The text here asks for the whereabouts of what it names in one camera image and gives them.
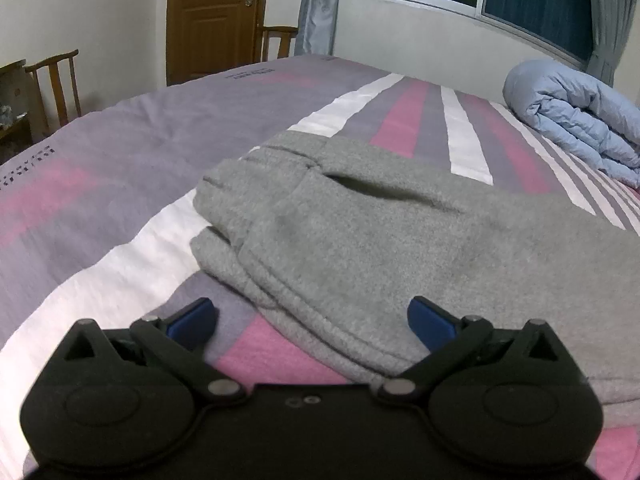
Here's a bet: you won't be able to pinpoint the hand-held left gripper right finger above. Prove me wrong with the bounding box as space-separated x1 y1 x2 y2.
377 296 577 404

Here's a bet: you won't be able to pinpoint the grey pants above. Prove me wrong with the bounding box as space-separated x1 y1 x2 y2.
190 130 640 407

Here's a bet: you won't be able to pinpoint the sliding window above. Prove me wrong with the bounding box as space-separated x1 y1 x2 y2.
339 0 597 69

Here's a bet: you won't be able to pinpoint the dark wooden cabinet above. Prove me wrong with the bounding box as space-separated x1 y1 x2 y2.
0 59 34 164

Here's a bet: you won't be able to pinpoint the wooden chair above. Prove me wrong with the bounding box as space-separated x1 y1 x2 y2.
255 25 300 64
23 49 84 139

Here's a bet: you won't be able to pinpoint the brown wooden door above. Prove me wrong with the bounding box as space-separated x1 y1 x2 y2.
166 0 271 87

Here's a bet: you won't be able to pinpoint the striped pink grey bed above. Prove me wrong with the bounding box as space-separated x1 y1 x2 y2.
0 52 640 480

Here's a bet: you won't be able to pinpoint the folded light blue duvet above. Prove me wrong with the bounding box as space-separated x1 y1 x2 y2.
502 58 640 190

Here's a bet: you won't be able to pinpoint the grey curtain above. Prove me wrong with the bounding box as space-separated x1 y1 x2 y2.
295 0 342 57
585 0 633 89

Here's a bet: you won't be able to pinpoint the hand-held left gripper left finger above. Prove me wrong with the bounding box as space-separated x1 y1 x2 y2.
51 297 247 404

